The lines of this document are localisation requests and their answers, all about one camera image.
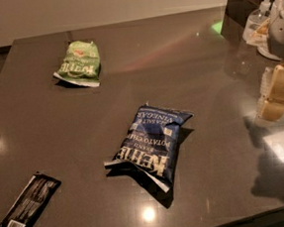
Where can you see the blue Kettle chip bag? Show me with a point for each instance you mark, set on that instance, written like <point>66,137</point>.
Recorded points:
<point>151,142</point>

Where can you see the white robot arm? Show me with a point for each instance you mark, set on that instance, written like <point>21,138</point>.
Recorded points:
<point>269,37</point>

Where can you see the green Kettle chip bag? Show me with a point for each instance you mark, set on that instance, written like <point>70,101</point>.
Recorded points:
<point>80,65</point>

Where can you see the dark counter shelf box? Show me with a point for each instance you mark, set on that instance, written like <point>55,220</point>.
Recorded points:
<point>235,18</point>

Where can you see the black snack bar wrapper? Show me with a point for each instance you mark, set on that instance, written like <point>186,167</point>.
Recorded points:
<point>32,201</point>

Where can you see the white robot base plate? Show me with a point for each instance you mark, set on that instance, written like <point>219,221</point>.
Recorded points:
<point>266,53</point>

